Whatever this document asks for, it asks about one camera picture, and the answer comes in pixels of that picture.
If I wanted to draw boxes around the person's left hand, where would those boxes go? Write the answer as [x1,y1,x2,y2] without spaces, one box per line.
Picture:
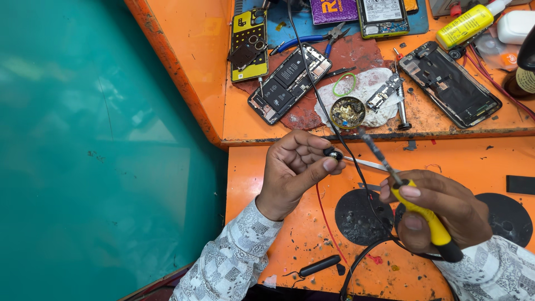
[256,130,347,221]

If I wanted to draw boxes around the person's right hand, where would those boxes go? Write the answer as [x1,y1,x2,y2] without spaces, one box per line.
[378,169,494,255]

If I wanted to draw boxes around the yellow handled soldering iron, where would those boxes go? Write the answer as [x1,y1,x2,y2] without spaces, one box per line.
[357,127,465,263]

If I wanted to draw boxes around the black earbud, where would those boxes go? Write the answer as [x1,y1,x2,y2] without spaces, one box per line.
[323,146,344,163]

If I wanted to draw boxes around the black round pad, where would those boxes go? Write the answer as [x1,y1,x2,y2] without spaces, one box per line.
[334,189,395,246]
[474,192,534,248]

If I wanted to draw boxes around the black rectangular strip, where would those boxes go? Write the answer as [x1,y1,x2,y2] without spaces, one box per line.
[506,175,535,196]

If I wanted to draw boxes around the silver tweezers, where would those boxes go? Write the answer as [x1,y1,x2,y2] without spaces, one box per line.
[343,156,390,172]

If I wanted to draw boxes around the black neckband end piece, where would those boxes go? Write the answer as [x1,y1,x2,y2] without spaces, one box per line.
[282,254,342,279]

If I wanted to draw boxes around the round solder flux tin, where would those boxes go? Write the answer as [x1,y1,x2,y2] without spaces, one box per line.
[329,96,367,130]

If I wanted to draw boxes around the opened smartphone with black battery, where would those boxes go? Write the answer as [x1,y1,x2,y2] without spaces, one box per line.
[247,43,333,126]

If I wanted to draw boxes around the green rubber band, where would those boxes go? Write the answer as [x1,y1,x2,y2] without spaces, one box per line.
[332,72,358,98]

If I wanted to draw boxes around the silver screwdriver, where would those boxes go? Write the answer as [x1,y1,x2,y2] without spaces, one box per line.
[393,60,413,131]

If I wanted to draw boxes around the black tweezers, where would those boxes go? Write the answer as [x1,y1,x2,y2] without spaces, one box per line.
[320,66,358,81]

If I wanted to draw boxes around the small circuit board module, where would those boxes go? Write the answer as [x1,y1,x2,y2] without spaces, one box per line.
[366,73,405,112]

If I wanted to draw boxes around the white stained cloth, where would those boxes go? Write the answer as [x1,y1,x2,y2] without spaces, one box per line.
[313,68,405,128]

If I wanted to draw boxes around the brown glass bottle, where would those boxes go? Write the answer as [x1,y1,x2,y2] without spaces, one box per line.
[502,67,535,100]

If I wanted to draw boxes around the red-brown work mat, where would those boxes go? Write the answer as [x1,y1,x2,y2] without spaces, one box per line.
[234,33,403,131]

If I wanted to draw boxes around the yellow phone back cover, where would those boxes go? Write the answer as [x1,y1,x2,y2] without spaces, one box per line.
[229,8,269,83]

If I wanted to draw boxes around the blue work mat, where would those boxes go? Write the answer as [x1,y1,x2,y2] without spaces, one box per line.
[240,0,430,49]

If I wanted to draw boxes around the clear plastic bag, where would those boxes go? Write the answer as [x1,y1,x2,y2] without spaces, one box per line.
[473,33,521,72]

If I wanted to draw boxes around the purple packet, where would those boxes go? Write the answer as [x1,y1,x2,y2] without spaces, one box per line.
[309,0,359,25]

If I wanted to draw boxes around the yellow bottle with white nozzle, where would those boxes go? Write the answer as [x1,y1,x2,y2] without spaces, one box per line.
[436,0,513,51]

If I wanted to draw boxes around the white plastic case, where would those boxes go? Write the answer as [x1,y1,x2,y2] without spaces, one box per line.
[497,10,535,46]

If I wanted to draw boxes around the opened phone with white battery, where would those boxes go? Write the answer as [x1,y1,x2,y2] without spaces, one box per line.
[356,0,410,39]

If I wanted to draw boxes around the thin red wire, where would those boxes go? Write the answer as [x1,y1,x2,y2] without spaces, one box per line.
[315,182,350,265]

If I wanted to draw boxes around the black cable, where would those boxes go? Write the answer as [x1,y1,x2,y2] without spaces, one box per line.
[286,0,460,301]

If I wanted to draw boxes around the black empty phone frame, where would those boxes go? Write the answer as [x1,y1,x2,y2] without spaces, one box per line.
[398,41,502,130]

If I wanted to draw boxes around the black camera frame part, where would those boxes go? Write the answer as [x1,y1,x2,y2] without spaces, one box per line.
[227,35,268,72]

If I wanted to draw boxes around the red wires bundle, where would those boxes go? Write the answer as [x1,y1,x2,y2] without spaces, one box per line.
[461,44,535,123]

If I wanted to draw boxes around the blue handled cutting pliers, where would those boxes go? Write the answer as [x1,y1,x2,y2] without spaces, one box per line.
[269,22,352,59]

